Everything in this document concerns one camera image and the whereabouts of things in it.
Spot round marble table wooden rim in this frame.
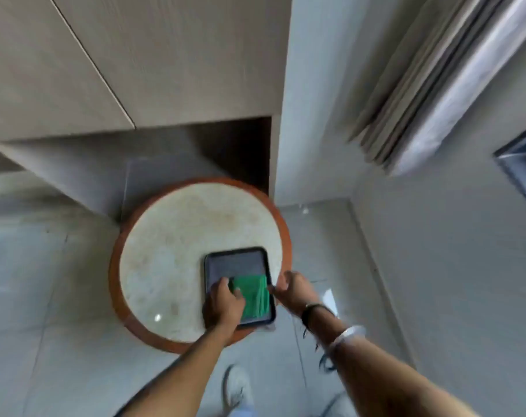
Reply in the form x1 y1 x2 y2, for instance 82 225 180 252
108 177 293 354

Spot white shoe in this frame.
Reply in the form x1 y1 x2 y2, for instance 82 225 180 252
222 364 253 415

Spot green cloth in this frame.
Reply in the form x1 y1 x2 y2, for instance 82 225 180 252
228 275 272 323

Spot black wrist band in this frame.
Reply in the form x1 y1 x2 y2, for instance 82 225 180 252
301 302 336 339

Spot black plastic tray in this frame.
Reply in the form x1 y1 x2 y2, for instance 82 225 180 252
203 247 277 328

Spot person's right forearm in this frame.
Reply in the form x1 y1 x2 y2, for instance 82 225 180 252
304 304 481 417

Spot beige wooden cabinet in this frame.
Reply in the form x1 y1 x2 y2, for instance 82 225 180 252
0 0 293 223

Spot glossy tiled floor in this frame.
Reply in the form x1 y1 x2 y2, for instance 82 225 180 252
0 171 417 417

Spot light blue trousers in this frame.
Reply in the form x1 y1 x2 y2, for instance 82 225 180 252
228 389 356 417

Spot silver bangle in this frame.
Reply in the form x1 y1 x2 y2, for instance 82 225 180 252
318 324 368 372

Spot person's left forearm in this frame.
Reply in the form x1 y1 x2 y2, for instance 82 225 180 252
115 321 240 417

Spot person's right hand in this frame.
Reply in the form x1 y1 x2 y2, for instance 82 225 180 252
268 270 320 317

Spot grey white curtain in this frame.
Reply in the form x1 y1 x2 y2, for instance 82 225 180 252
348 0 526 177

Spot person's left hand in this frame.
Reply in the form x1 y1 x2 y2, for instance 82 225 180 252
203 276 247 331

